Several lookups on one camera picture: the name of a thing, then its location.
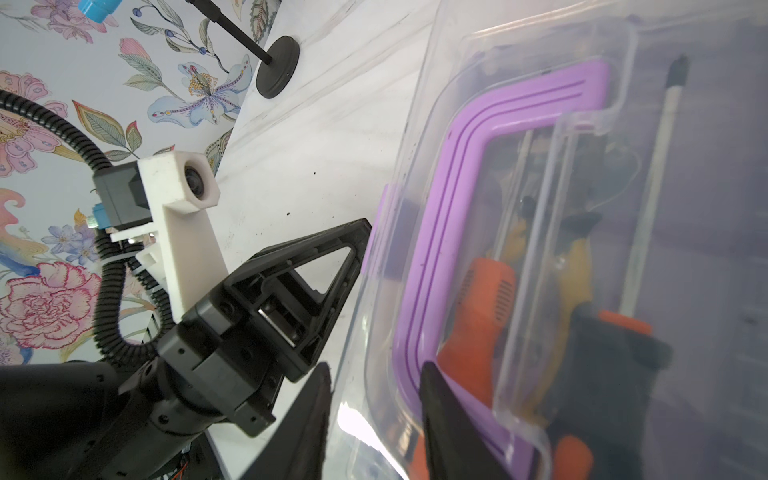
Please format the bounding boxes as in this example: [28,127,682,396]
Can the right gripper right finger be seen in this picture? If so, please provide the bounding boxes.
[419,362,510,480]

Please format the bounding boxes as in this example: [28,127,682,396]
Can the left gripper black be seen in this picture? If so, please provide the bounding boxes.
[154,218,372,437]

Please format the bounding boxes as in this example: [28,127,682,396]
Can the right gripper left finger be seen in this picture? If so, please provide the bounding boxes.
[241,362,332,480]

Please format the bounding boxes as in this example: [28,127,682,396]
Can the orange black screwdriver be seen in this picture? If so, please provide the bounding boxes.
[547,54,691,479]
[413,128,535,480]

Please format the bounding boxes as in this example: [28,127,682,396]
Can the yellow handled pliers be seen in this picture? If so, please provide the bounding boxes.
[499,206,602,426]

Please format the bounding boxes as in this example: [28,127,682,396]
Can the purple plastic tool box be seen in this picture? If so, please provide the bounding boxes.
[323,1,767,479]

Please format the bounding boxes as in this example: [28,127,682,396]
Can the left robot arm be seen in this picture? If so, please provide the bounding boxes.
[1,219,372,479]

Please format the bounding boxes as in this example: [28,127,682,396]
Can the black microphone stand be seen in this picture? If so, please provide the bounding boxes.
[186,0,300,99]

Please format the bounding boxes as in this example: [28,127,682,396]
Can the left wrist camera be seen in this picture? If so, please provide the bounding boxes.
[93,151,228,322]

